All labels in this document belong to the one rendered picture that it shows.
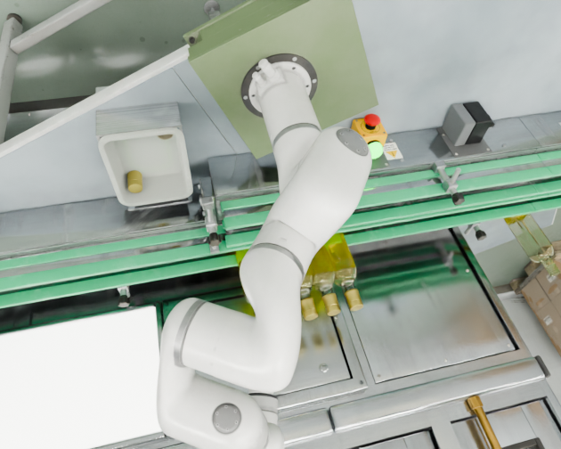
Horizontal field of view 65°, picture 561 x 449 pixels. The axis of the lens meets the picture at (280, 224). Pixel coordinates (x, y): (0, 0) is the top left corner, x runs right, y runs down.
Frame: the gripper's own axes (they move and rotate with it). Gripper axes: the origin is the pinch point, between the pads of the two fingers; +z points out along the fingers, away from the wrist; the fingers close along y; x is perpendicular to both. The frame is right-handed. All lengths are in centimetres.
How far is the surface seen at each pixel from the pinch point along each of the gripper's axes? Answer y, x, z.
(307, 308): 1.5, -10.0, 5.1
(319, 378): -12.6, -14.1, -6.6
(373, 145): 21, -25, 41
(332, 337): -12.7, -17.8, 4.0
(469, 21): 46, -42, 55
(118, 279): -2.8, 37.1, 12.8
